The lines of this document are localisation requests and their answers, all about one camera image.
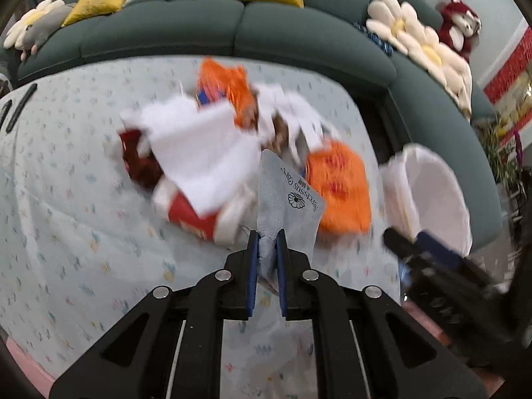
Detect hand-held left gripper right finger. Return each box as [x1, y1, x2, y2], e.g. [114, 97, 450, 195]
[275, 229, 488, 399]

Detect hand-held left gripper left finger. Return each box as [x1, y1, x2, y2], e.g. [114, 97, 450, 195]
[49, 230, 260, 399]

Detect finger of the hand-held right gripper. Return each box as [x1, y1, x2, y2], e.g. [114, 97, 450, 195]
[382, 228, 421, 262]
[416, 230, 495, 287]

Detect grey printed packet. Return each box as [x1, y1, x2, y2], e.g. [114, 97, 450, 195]
[254, 150, 326, 296]

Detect orange wrapper with blue print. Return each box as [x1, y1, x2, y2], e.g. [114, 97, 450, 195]
[195, 58, 258, 129]

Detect orange plastic wrapper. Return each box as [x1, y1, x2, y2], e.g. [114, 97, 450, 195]
[305, 139, 372, 235]

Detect red and white snack packet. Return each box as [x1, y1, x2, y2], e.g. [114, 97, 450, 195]
[154, 179, 246, 244]

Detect potted plant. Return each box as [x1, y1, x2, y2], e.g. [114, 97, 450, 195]
[478, 125, 532, 225]

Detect white tissue paper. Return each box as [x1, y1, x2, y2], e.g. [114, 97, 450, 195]
[120, 97, 260, 217]

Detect dark red packet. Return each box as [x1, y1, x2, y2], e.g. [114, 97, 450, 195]
[118, 129, 165, 192]

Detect white crumpled wrapper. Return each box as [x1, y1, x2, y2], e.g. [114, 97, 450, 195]
[253, 85, 333, 154]

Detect floral tablecloth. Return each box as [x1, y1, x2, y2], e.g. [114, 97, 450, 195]
[0, 56, 402, 399]

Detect blue patterned cloth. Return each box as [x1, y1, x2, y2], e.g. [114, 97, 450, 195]
[353, 21, 395, 57]

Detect red teddy bear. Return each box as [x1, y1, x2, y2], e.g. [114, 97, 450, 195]
[436, 0, 483, 63]

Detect dark green sofa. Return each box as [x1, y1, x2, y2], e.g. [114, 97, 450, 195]
[8, 0, 503, 254]

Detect grey plush toy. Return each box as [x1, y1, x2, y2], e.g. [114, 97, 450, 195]
[19, 4, 77, 61]

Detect red wall decoration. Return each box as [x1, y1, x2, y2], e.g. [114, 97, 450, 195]
[484, 27, 532, 104]

